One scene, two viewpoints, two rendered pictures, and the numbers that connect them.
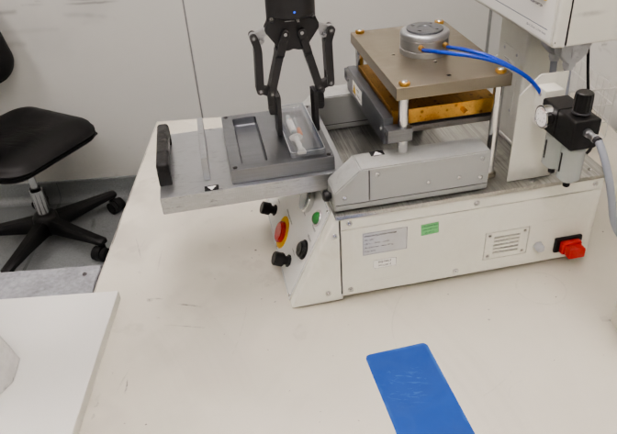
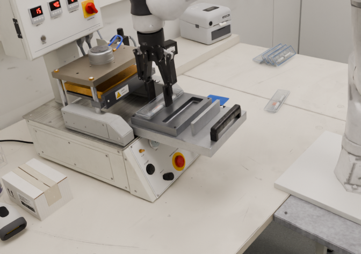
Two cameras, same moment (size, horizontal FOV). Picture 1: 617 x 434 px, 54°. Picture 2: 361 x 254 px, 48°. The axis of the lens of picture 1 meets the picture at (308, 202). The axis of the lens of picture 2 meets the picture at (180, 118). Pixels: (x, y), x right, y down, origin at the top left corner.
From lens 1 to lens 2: 187 cm
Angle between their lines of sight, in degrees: 103
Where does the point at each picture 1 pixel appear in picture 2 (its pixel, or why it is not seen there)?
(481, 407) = not seen: hidden behind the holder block
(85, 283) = (287, 206)
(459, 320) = not seen: hidden behind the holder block
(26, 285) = (324, 224)
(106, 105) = not seen: outside the picture
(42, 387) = (325, 156)
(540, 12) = (94, 20)
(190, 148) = (206, 131)
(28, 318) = (325, 189)
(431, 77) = (130, 49)
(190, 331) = (253, 157)
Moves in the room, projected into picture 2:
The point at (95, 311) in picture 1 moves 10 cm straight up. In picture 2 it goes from (290, 177) to (291, 150)
